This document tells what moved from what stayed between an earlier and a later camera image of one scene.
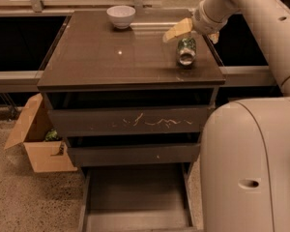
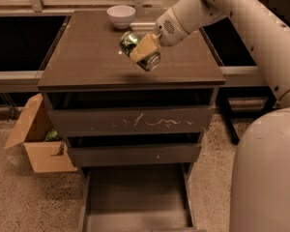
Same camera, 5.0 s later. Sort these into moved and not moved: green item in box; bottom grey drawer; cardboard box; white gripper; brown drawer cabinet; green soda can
Moved: white gripper; green soda can
Not moved: bottom grey drawer; brown drawer cabinet; green item in box; cardboard box
